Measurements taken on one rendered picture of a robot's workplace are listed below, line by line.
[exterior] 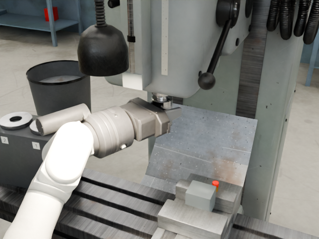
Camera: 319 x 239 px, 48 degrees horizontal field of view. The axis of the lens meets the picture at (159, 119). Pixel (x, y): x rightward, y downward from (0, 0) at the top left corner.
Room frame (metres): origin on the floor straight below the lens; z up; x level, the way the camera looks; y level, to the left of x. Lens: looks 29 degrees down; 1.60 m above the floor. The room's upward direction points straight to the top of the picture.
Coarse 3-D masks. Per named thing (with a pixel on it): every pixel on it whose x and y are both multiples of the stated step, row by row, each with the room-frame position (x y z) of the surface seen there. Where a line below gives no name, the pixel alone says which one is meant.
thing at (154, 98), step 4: (152, 96) 0.70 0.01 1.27; (156, 96) 0.70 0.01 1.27; (168, 96) 0.70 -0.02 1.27; (152, 100) 0.69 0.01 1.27; (156, 100) 0.69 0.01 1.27; (160, 100) 0.69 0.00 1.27; (164, 100) 0.69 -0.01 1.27; (168, 100) 0.69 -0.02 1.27; (172, 100) 0.69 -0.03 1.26; (156, 104) 0.68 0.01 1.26; (160, 104) 0.68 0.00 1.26; (164, 104) 0.68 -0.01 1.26; (168, 104) 0.68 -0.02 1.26
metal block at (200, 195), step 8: (192, 184) 0.68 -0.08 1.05; (200, 184) 0.68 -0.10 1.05; (208, 184) 0.68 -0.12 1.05; (192, 192) 0.65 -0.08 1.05; (200, 192) 0.65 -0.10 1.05; (208, 192) 0.65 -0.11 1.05; (192, 200) 0.64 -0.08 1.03; (200, 200) 0.63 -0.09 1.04; (208, 200) 0.62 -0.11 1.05; (200, 208) 0.63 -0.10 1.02; (208, 208) 0.62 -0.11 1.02
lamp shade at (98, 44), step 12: (96, 24) 0.50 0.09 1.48; (84, 36) 0.48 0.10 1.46; (96, 36) 0.47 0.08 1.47; (108, 36) 0.47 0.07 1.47; (120, 36) 0.48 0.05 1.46; (84, 48) 0.47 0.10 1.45; (96, 48) 0.46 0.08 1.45; (108, 48) 0.46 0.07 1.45; (120, 48) 0.47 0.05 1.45; (84, 60) 0.46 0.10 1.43; (96, 60) 0.46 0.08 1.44; (108, 60) 0.46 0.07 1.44; (120, 60) 0.47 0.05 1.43; (84, 72) 0.47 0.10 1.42; (96, 72) 0.46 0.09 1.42; (108, 72) 0.46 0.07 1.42; (120, 72) 0.47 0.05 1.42
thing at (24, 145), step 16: (16, 112) 0.94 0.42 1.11; (0, 128) 0.87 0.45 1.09; (16, 128) 0.86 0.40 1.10; (32, 128) 0.85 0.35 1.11; (0, 144) 0.85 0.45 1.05; (16, 144) 0.83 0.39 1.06; (32, 144) 0.82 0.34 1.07; (0, 160) 0.85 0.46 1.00; (16, 160) 0.84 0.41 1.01; (32, 160) 0.82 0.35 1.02; (0, 176) 0.86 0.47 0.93; (16, 176) 0.84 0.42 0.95; (32, 176) 0.82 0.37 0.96
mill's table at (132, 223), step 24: (0, 192) 0.82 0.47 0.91; (24, 192) 0.83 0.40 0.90; (72, 192) 0.83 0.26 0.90; (96, 192) 0.82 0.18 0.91; (120, 192) 0.83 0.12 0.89; (144, 192) 0.82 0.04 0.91; (0, 216) 0.79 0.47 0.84; (72, 216) 0.72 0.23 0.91; (96, 216) 0.72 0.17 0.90; (120, 216) 0.72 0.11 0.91; (144, 216) 0.73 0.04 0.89; (240, 216) 0.72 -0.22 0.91
